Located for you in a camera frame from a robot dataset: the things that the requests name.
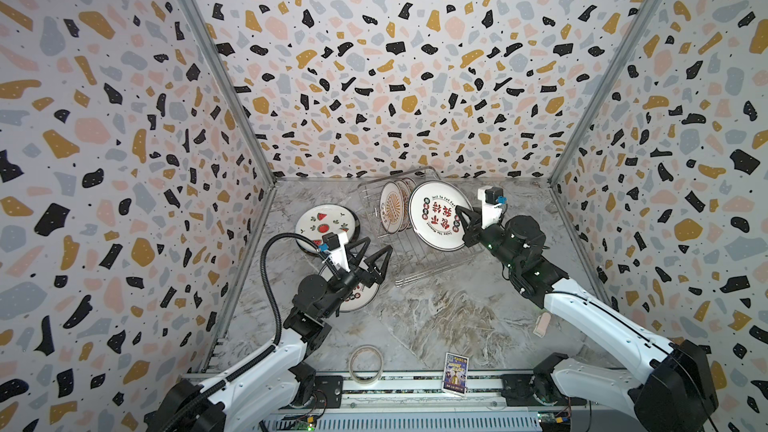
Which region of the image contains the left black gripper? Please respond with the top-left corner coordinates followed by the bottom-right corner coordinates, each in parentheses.
top-left (318, 237), bottom-right (389, 322)

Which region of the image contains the orange sunburst plate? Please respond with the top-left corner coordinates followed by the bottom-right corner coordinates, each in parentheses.
top-left (379, 181), bottom-right (407, 234)
top-left (319, 265), bottom-right (380, 316)
top-left (396, 178), bottom-right (415, 205)

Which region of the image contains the brown rimmed cream plate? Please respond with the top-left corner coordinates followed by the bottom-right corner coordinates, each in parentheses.
top-left (347, 209), bottom-right (361, 243)

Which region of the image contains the red character white plate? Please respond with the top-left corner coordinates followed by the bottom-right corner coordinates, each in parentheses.
top-left (408, 180), bottom-right (470, 252)

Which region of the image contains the orange sunburst plate front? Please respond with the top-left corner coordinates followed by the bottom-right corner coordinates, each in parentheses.
top-left (379, 181), bottom-right (407, 234)

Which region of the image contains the watermelon pattern plate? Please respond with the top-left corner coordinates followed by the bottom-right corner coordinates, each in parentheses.
top-left (294, 204), bottom-right (351, 246)

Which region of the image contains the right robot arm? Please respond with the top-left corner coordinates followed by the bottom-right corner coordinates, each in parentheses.
top-left (456, 207), bottom-right (719, 431)

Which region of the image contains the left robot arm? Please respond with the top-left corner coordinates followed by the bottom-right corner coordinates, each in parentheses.
top-left (148, 232), bottom-right (393, 431)

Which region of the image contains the pink eraser block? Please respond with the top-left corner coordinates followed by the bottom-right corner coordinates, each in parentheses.
top-left (533, 312), bottom-right (551, 338)

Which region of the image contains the purple card box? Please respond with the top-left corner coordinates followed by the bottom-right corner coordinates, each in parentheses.
top-left (441, 352), bottom-right (469, 396)

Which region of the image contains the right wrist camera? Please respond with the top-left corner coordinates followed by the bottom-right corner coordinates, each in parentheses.
top-left (477, 186), bottom-right (507, 229)

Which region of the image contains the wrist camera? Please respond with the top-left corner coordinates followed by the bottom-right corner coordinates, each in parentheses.
top-left (318, 231), bottom-right (350, 277)
top-left (477, 186), bottom-right (507, 229)

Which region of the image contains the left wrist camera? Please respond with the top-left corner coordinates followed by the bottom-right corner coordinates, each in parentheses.
top-left (318, 231), bottom-right (350, 277)

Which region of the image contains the wire dish rack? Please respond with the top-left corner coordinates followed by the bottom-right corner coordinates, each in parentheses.
top-left (357, 167), bottom-right (475, 286)

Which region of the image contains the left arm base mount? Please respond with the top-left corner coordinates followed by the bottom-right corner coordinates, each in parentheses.
top-left (289, 363), bottom-right (344, 409)

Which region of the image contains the aluminium front rail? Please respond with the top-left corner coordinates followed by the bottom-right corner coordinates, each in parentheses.
top-left (255, 370), bottom-right (643, 431)

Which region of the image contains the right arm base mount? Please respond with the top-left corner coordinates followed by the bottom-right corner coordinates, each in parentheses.
top-left (500, 353), bottom-right (587, 407)

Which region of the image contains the black corrugated cable conduit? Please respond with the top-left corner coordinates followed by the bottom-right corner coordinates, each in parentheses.
top-left (143, 232), bottom-right (325, 432)

